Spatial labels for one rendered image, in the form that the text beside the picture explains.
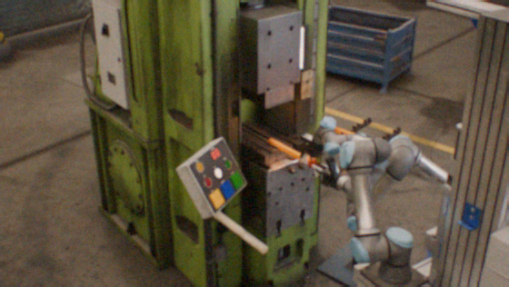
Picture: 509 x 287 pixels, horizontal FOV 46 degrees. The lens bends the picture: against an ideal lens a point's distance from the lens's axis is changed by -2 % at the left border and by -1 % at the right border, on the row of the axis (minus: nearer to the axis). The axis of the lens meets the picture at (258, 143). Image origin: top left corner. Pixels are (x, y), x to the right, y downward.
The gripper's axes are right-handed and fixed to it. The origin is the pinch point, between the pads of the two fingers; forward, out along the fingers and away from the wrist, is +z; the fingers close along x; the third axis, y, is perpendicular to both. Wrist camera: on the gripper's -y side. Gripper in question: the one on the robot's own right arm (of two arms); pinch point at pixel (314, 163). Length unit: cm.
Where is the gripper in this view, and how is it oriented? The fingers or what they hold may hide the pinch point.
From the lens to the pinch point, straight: 332.1
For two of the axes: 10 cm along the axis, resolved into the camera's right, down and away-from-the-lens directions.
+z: -6.2, -3.5, 7.0
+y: 0.1, 8.9, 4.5
